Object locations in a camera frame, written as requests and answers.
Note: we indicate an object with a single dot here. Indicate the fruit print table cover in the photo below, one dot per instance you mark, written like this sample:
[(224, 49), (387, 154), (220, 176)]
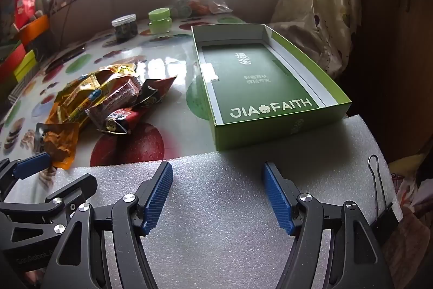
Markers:
[(162, 52)]

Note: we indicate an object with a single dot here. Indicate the black binder clip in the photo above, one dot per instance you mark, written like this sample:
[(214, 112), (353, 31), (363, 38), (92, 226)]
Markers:
[(385, 221)]

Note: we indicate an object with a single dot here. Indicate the orange snack pouch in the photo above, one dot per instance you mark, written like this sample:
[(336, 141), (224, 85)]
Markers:
[(59, 143)]

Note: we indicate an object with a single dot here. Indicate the orange box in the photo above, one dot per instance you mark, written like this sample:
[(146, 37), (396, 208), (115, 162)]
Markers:
[(33, 30)]

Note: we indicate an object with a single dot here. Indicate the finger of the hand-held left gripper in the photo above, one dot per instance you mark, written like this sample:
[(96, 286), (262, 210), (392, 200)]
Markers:
[(32, 164), (67, 189)]

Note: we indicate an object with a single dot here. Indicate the green cardboard box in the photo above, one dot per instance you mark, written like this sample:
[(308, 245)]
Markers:
[(257, 72)]

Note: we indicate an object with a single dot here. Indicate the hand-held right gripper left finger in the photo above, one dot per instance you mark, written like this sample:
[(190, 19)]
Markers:
[(157, 197)]

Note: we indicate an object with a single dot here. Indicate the pile of snack packets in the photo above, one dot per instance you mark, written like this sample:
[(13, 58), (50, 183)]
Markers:
[(101, 96)]

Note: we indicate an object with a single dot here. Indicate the green jar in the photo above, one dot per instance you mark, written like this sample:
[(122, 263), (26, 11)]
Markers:
[(159, 21)]

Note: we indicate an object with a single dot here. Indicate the wooden cabinet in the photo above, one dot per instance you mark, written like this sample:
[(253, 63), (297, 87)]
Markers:
[(392, 38)]

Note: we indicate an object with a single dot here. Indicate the lime green box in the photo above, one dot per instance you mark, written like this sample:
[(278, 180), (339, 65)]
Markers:
[(25, 67)]

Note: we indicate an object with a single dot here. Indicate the cream patterned curtain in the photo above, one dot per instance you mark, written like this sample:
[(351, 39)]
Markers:
[(311, 4)]

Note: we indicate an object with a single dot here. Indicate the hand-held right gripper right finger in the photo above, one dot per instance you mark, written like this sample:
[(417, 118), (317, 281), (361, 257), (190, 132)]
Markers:
[(277, 201)]

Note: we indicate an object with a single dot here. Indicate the dark jar with clear lid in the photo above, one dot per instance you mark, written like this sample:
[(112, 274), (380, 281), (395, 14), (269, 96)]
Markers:
[(125, 30)]

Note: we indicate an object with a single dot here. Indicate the white foam sheet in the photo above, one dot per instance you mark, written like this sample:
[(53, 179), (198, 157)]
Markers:
[(220, 207)]

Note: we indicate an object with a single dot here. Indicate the dark smartphone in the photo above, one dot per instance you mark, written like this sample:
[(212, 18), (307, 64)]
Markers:
[(67, 54)]

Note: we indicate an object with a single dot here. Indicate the heap of clothes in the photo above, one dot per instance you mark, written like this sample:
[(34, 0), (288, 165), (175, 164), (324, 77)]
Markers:
[(414, 194)]

